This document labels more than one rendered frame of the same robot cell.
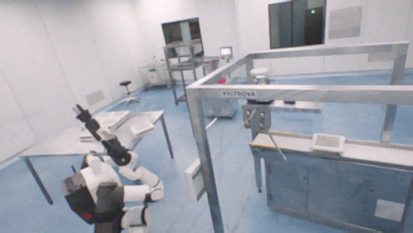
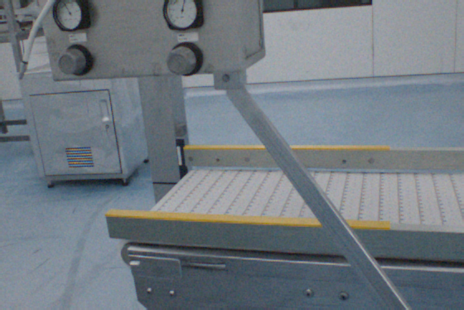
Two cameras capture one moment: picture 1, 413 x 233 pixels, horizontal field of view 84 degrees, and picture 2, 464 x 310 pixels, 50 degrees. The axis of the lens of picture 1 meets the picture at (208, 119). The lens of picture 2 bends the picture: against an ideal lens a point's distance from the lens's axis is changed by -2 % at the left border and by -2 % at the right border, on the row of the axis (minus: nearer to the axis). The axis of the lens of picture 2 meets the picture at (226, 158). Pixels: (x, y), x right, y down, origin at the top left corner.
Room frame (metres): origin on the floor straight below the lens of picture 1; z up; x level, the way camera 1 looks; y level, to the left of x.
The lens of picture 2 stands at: (1.25, -0.34, 1.10)
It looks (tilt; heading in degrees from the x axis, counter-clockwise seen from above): 18 degrees down; 345
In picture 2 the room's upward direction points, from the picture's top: 5 degrees counter-clockwise
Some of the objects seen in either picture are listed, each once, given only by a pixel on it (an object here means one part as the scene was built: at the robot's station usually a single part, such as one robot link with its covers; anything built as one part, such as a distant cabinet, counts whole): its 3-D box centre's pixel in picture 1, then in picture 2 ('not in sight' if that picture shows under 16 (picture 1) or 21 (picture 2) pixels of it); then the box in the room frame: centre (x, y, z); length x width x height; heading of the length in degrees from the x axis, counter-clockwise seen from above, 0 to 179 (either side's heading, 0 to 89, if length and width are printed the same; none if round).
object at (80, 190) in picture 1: (95, 192); not in sight; (1.22, 0.79, 1.08); 0.34 x 0.30 x 0.36; 34
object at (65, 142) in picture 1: (98, 132); not in sight; (2.88, 1.48, 0.80); 1.50 x 1.10 x 0.04; 76
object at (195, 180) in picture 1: (198, 180); not in sight; (1.32, 0.14, 0.96); 0.17 x 0.06 x 0.26; 147
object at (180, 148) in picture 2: not in sight; (186, 192); (2.10, -0.48, 0.77); 0.02 x 0.01 x 0.20; 57
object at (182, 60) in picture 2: not in sight; (181, 55); (1.74, -0.43, 1.05); 0.03 x 0.03 x 0.04; 57
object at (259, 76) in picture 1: (259, 78); not in sight; (1.89, -0.49, 1.44); 0.15 x 0.15 x 0.19
